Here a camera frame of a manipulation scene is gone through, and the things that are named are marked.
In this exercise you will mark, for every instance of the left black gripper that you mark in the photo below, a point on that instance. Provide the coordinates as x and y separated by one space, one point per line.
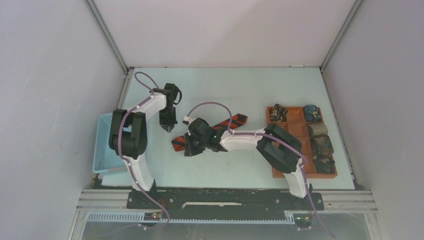
165 123

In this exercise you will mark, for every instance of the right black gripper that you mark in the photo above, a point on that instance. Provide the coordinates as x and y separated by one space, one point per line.
190 150

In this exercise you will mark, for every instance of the orange navy striped tie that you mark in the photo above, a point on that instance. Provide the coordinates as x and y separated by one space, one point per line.
238 120

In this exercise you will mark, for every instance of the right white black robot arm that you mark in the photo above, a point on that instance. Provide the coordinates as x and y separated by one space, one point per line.
277 146

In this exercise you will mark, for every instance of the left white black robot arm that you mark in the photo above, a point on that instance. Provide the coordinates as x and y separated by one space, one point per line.
129 136

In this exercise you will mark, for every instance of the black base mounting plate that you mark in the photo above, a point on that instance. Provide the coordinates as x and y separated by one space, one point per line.
223 203

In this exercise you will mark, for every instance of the light blue plastic basket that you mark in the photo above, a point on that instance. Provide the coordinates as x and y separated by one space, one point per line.
105 159

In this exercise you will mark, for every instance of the brown floral rolled tie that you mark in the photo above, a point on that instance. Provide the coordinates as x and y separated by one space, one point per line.
278 113

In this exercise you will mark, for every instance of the brown wooden divided tray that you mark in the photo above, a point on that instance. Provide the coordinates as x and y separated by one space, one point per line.
296 126

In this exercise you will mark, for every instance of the blue patterned rolled tie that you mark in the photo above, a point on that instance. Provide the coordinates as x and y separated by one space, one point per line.
312 113

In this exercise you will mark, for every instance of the gold patterned rolled tie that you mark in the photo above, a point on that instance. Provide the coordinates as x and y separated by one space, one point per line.
317 129

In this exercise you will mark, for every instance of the dark green rolled tie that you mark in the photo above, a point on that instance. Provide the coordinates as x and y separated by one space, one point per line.
321 145

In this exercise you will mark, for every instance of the dark floral rolled tie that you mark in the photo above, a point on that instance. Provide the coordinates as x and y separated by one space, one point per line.
324 165

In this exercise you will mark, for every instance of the white slotted cable duct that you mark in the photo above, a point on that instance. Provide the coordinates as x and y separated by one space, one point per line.
141 217

